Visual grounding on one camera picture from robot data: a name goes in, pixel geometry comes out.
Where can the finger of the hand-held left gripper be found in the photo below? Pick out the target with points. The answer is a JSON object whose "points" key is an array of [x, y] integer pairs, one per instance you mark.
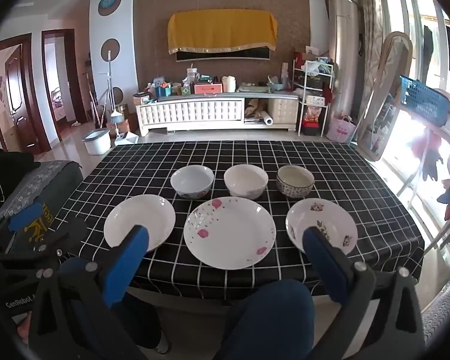
{"points": [[48, 245], [24, 218]]}

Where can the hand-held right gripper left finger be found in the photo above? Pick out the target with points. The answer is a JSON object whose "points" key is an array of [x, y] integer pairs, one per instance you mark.
{"points": [[129, 258]]}

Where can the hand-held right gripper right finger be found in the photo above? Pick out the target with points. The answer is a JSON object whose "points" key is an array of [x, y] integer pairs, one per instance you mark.
{"points": [[320, 258]]}

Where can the plain white plate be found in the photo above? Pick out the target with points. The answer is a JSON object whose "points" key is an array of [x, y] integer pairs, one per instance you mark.
{"points": [[135, 210]]}

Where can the dotted dark patterned bowl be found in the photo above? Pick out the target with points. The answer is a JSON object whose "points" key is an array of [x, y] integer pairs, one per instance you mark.
{"points": [[295, 179]]}

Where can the large pink flower plate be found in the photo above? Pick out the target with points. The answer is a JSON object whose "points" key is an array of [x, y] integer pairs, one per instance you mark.
{"points": [[228, 232]]}

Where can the white bowl blue floral base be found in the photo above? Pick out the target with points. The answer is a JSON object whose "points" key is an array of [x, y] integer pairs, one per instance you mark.
{"points": [[191, 180]]}

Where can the white bowl pink floral base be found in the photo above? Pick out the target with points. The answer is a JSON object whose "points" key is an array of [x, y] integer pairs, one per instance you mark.
{"points": [[245, 180]]}

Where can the person's left hand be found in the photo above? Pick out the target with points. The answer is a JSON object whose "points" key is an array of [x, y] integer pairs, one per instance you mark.
{"points": [[24, 330]]}

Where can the black cloth yellow print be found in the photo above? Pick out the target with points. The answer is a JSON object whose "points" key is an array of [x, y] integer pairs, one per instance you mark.
{"points": [[41, 230]]}

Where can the grey floral covered sofa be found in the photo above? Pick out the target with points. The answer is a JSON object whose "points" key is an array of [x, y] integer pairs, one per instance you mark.
{"points": [[56, 183]]}

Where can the black clothing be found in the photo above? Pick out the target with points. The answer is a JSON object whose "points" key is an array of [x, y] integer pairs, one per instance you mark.
{"points": [[7, 172]]}

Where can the person's right leg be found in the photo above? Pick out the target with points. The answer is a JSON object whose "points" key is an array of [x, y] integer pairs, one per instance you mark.
{"points": [[270, 318]]}

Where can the white mop bucket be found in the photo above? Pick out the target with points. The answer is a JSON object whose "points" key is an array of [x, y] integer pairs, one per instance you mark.
{"points": [[96, 142]]}

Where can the brown wooden door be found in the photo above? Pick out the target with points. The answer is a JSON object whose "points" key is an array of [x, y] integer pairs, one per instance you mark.
{"points": [[18, 101]]}

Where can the white dustpan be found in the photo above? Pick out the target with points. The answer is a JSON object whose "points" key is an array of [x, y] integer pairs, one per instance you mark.
{"points": [[125, 139]]}

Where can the black white checked tablecloth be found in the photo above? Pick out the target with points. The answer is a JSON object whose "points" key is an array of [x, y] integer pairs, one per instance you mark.
{"points": [[210, 157]]}

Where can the pink bag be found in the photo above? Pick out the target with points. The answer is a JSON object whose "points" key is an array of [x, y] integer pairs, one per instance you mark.
{"points": [[340, 129]]}

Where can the grey textured cushion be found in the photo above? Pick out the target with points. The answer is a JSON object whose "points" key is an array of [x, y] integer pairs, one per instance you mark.
{"points": [[442, 315]]}

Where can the clothes drying rack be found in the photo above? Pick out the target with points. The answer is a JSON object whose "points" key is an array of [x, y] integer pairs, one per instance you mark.
{"points": [[442, 180]]}

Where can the white paper roll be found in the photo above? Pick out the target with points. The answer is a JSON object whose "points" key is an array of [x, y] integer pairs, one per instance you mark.
{"points": [[267, 120]]}

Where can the oval wooden standing mirror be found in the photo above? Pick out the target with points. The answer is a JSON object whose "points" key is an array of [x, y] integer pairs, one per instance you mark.
{"points": [[378, 120]]}

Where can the white metal shelf rack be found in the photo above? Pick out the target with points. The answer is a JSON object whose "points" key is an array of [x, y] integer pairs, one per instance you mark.
{"points": [[315, 101]]}

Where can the white tufted tv cabinet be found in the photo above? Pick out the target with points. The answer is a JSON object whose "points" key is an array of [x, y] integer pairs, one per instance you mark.
{"points": [[195, 114]]}

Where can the mop with metal pole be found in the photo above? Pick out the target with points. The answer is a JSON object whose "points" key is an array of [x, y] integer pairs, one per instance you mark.
{"points": [[110, 82]]}

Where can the teal box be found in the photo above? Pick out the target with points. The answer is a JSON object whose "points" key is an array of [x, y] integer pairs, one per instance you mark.
{"points": [[164, 92]]}

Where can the orange box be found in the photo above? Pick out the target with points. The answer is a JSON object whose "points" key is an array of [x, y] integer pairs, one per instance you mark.
{"points": [[208, 88]]}

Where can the blue plastic basket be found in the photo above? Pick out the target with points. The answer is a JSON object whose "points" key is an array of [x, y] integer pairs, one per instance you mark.
{"points": [[423, 101]]}

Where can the standing air conditioner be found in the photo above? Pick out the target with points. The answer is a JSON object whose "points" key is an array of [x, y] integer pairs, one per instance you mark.
{"points": [[343, 63]]}

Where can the white jar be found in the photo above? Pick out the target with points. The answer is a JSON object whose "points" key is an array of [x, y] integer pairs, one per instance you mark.
{"points": [[228, 84]]}

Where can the black television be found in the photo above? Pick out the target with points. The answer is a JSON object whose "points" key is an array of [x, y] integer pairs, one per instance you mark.
{"points": [[225, 57]]}

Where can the yellow tv cover cloth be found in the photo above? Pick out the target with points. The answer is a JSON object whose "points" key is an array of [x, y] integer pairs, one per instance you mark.
{"points": [[221, 28]]}

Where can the patterned curtain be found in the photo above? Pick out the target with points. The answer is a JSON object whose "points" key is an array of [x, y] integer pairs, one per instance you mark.
{"points": [[369, 15]]}

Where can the brown wooden door frame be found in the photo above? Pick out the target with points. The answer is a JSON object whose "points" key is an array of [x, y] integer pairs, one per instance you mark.
{"points": [[80, 75]]}

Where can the brown round wall decoration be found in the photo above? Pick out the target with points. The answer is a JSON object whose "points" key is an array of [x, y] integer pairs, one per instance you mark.
{"points": [[110, 50], [117, 95]]}

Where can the blue round wall decoration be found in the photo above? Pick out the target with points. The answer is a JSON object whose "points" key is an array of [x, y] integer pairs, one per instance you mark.
{"points": [[110, 3]]}

